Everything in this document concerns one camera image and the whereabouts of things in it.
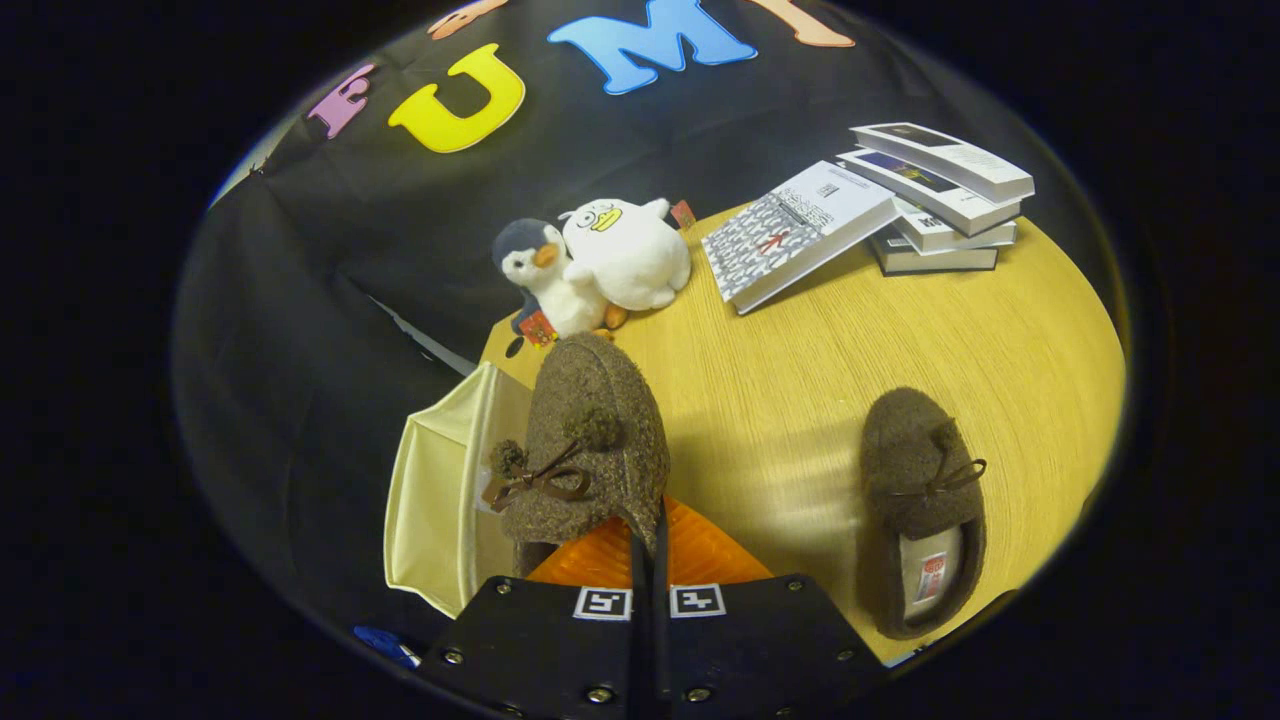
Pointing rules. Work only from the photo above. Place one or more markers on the brown fuzzy slipper shoe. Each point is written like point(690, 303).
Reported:
point(905, 450)
point(600, 420)

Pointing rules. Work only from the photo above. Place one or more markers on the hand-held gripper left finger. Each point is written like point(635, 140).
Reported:
point(637, 650)

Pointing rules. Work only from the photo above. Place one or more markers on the grey patterned cover book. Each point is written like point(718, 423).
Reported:
point(790, 235)

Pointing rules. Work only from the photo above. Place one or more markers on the white paperback book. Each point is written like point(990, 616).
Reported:
point(950, 238)

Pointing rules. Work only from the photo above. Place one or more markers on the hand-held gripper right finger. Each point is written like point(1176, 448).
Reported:
point(663, 650)

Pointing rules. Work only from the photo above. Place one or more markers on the dark grey book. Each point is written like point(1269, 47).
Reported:
point(930, 262)

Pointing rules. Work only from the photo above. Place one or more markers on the grey penguin plush toy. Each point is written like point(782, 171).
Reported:
point(550, 285)

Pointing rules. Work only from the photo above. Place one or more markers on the beige fabric storage box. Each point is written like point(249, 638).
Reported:
point(430, 500)

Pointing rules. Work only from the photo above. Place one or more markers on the black backdrop cloth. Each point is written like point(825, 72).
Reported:
point(300, 350)

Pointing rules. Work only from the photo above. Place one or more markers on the white duck plush toy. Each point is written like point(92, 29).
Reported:
point(630, 255)

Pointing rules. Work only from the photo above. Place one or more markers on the white book blue cover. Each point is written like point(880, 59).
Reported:
point(930, 190)

